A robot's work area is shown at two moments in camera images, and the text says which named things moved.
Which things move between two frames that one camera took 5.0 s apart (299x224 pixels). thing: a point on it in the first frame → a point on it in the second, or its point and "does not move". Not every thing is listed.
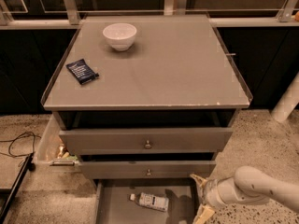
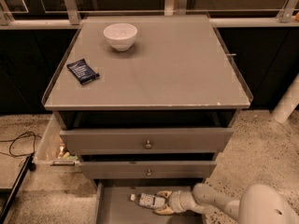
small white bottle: [150, 201] does not move
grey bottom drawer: [113, 204] does not move
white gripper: [209, 190] → [177, 202]
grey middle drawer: [146, 169] does not move
